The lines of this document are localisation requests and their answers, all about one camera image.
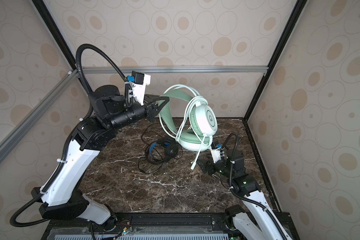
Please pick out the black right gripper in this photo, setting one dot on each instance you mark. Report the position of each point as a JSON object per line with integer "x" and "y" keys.
{"x": 210, "y": 165}

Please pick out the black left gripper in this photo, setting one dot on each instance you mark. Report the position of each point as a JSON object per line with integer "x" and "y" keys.
{"x": 152, "y": 108}

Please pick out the mint green headphones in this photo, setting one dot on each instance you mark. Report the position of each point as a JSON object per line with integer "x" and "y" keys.
{"x": 199, "y": 123}

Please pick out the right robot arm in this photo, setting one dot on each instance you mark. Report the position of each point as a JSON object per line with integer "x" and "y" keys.
{"x": 260, "y": 223}

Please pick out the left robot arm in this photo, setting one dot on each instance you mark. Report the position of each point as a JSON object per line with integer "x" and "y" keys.
{"x": 60, "y": 197}

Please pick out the black headphones blue accents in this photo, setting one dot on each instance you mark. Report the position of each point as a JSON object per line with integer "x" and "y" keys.
{"x": 161, "y": 151}

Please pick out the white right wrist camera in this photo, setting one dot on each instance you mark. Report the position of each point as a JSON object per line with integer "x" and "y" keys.
{"x": 216, "y": 152}

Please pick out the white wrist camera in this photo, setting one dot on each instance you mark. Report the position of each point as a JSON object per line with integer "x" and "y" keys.
{"x": 216, "y": 152}
{"x": 136, "y": 86}

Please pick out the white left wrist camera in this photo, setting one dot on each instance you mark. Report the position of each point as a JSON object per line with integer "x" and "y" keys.
{"x": 136, "y": 86}

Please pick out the aluminium frame rail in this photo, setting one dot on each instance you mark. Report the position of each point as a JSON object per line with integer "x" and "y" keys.
{"x": 195, "y": 69}

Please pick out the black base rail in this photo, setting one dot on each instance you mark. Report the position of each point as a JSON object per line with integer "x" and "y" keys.
{"x": 150, "y": 226}

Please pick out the black frame corner post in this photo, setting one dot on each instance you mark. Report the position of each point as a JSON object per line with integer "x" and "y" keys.
{"x": 54, "y": 30}

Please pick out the aluminium left side rail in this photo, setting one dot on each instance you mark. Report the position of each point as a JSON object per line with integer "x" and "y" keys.
{"x": 11, "y": 140}

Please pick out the black right corner post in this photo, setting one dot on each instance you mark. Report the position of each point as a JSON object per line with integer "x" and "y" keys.
{"x": 290, "y": 25}

